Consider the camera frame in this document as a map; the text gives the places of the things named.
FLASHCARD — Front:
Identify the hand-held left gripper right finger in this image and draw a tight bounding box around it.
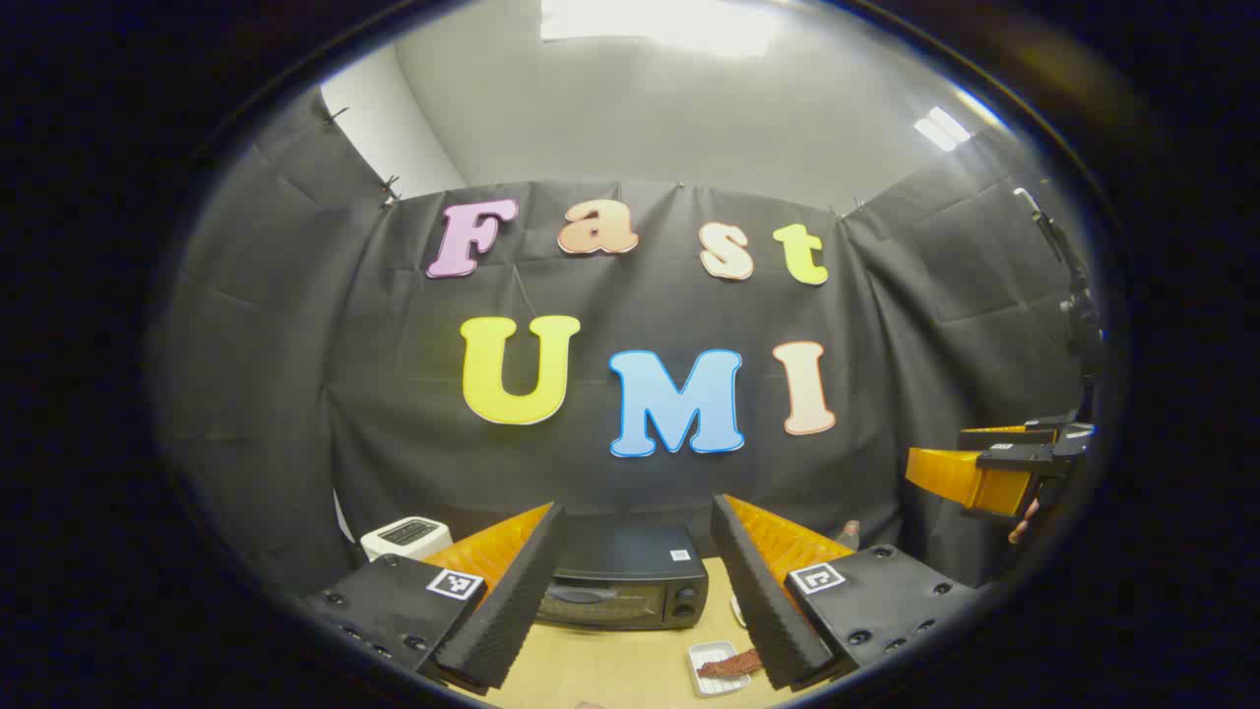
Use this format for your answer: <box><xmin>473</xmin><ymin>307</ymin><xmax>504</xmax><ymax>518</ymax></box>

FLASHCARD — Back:
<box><xmin>709</xmin><ymin>493</ymin><xmax>982</xmax><ymax>692</ymax></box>

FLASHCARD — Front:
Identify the large ceiling light panel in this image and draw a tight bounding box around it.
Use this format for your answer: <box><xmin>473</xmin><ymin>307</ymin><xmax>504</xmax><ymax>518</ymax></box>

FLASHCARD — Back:
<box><xmin>541</xmin><ymin>0</ymin><xmax>779</xmax><ymax>55</ymax></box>

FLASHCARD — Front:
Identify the black electric oven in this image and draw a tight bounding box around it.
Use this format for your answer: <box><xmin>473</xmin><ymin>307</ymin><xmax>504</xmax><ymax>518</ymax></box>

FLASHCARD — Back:
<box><xmin>536</xmin><ymin>517</ymin><xmax>710</xmax><ymax>631</ymax></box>

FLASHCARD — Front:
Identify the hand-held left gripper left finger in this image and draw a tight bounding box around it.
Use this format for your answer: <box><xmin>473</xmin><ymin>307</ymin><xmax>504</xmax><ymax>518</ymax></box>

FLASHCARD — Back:
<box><xmin>303</xmin><ymin>500</ymin><xmax>570</xmax><ymax>696</ymax></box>

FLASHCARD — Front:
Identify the small white ribbed tray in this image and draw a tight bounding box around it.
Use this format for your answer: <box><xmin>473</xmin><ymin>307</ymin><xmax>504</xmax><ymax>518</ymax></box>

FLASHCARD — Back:
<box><xmin>686</xmin><ymin>640</ymin><xmax>764</xmax><ymax>698</ymax></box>

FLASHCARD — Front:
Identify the black backdrop cloth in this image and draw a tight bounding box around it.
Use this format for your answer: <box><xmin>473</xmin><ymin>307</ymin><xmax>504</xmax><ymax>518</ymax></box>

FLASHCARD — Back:
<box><xmin>153</xmin><ymin>89</ymin><xmax>1108</xmax><ymax>602</ymax></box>

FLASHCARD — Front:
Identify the small ceiling light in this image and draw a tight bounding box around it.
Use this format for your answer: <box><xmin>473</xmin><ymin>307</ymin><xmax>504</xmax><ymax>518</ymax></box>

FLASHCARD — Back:
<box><xmin>913</xmin><ymin>106</ymin><xmax>974</xmax><ymax>151</ymax></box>

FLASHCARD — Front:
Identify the white toaster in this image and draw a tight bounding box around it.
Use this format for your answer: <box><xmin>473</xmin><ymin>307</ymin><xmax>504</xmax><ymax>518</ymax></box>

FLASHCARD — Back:
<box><xmin>359</xmin><ymin>516</ymin><xmax>454</xmax><ymax>564</ymax></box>

